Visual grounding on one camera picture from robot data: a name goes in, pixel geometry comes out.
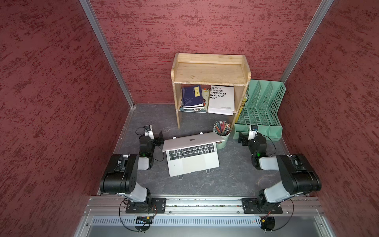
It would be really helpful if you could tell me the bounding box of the mint green file organizer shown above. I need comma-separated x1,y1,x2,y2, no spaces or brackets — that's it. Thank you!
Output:
232,80,286,141

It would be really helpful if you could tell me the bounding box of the white book black text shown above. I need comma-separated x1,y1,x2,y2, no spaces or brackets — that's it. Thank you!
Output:
208,86,235,116

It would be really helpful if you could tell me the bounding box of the yellow book in organizer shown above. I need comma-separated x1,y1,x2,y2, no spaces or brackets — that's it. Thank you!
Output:
237,89,249,119

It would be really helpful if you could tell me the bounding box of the stack of books under blue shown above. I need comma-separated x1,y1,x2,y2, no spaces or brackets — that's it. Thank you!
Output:
179,88,210,114

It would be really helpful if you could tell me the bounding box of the silver folding laptop stand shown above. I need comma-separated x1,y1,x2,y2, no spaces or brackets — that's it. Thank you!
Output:
171,132,212,180

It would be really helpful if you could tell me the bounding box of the coloured pencils bundle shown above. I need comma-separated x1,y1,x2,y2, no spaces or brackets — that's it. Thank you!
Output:
213,121,232,136

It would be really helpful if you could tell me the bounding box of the aluminium mounting rail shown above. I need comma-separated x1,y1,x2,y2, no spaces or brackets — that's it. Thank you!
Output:
84,195,325,217

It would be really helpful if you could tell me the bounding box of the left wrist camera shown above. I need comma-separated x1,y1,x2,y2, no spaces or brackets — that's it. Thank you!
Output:
144,125,155,140

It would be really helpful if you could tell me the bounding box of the dark blue book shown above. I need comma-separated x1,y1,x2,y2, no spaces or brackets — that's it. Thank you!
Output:
182,85,203,107

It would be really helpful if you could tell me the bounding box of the green pencil cup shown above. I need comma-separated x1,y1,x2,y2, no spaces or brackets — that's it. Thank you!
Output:
213,126,231,150

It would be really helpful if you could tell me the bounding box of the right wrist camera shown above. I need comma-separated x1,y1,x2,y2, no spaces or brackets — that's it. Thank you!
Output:
248,124,258,140

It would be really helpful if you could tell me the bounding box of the wooden shelf stand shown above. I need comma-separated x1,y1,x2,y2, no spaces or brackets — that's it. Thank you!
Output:
171,53,252,128

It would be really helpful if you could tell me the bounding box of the silver laptop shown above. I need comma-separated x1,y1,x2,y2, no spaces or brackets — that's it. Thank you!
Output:
162,132,223,177

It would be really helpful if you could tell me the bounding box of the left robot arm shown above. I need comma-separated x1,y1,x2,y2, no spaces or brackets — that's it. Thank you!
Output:
99,132,164,206

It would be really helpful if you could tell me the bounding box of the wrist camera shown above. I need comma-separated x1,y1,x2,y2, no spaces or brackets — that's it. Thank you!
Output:
248,124,258,140
144,125,155,140

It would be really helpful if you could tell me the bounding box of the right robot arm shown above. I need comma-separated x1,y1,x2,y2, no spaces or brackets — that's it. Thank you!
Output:
238,131,322,206

